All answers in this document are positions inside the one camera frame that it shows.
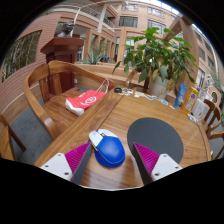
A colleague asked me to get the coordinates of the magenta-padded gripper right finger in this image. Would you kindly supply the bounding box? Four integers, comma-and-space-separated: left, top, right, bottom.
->
132, 141, 184, 186

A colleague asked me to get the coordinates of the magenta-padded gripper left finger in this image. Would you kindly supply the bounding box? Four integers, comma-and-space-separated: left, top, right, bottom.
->
39, 141, 93, 186

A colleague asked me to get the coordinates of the blue and white computer mouse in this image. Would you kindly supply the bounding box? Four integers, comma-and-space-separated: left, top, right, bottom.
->
88, 128, 126, 169

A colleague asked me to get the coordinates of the dark grey round mouse pad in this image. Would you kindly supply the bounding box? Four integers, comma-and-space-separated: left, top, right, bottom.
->
126, 117, 185, 165

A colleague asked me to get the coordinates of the white packet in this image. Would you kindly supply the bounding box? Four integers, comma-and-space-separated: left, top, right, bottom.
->
187, 113, 201, 124

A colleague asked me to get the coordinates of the red and white shopping bag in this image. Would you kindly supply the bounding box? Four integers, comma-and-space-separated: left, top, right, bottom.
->
64, 79, 110, 117

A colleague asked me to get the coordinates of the blue squeeze tube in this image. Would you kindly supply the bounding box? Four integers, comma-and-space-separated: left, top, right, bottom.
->
173, 83, 188, 109

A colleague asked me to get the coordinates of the green plant in white pot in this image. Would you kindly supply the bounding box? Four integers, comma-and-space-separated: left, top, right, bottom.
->
112, 27, 198, 100

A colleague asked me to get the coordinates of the spiky green agave plant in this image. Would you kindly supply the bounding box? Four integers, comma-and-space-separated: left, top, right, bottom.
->
81, 49, 104, 65

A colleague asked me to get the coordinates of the dark bust statue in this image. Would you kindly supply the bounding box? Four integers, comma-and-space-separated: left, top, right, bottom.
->
54, 20, 76, 38

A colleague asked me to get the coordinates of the dark red wooden pedestal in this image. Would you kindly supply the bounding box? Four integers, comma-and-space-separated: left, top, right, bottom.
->
40, 36, 85, 101

